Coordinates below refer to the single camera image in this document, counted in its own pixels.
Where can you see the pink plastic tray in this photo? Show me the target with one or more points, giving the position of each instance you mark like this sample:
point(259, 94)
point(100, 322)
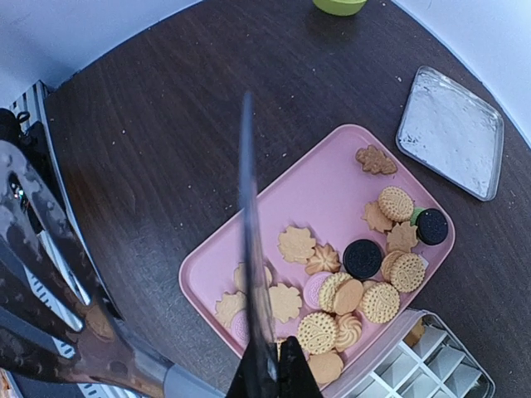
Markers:
point(325, 191)

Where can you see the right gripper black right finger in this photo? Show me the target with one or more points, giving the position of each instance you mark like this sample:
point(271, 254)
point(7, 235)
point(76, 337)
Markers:
point(295, 377)

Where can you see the green plastic bowl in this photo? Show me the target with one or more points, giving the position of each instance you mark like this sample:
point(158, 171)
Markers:
point(340, 8)

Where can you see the round dotted biscuit bottom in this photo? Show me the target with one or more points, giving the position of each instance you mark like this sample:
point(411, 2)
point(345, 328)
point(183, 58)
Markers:
point(317, 333)

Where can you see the silver divided cookie tin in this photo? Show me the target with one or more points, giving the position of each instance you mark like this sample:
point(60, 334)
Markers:
point(417, 356)

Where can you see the round dotted biscuit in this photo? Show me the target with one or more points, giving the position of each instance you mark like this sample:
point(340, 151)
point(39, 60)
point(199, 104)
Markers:
point(395, 204)
point(317, 333)

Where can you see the flower shaped butter cookie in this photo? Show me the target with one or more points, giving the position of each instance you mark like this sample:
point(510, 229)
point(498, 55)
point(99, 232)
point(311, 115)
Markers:
point(296, 244)

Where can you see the round dotted biscuit top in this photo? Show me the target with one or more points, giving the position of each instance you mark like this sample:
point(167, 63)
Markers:
point(395, 204)

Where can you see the black sandwich cookie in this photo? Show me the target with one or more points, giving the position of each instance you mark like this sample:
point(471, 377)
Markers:
point(432, 226)
point(362, 258)

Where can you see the black sandwich cookie centre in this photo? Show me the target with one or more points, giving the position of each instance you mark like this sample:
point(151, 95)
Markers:
point(362, 258)

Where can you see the brown leaf cookie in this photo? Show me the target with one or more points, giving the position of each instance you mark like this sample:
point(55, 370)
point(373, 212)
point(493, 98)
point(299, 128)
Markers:
point(375, 161)

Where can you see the black sandwich cookie right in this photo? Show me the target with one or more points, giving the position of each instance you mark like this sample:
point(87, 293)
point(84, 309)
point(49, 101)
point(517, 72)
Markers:
point(432, 226)

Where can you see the pink sandwich cookie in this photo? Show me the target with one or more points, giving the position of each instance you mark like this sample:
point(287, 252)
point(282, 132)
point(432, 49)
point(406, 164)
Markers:
point(312, 287)

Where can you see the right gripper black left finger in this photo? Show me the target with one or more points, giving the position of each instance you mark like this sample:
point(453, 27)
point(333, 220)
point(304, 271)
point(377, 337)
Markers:
point(257, 373)

